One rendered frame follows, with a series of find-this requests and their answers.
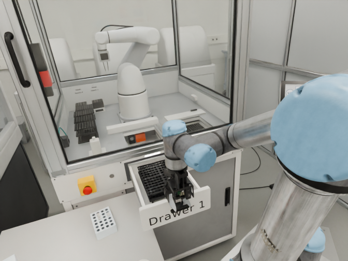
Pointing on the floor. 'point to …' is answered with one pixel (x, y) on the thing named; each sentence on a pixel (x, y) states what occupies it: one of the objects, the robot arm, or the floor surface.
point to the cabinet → (206, 242)
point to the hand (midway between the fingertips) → (178, 205)
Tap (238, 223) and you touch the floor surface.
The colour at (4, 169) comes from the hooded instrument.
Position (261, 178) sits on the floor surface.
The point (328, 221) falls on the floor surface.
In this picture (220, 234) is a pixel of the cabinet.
